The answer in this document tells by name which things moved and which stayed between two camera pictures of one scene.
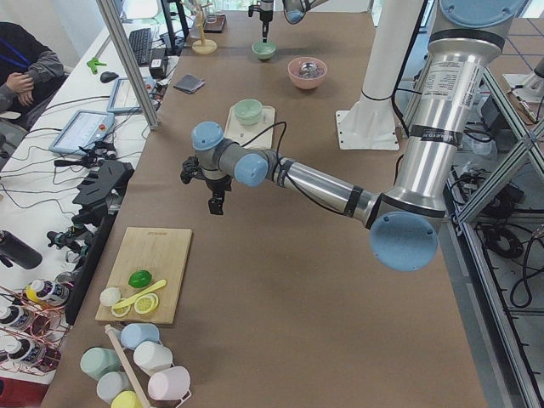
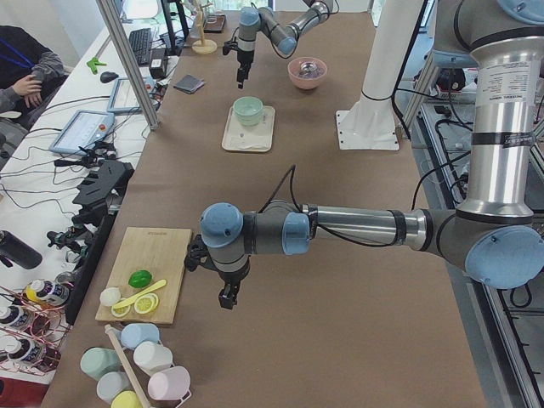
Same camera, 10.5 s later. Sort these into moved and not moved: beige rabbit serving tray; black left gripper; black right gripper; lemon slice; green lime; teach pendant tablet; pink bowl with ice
Moved: black right gripper; black left gripper
Not moved: beige rabbit serving tray; green lime; pink bowl with ice; lemon slice; teach pendant tablet
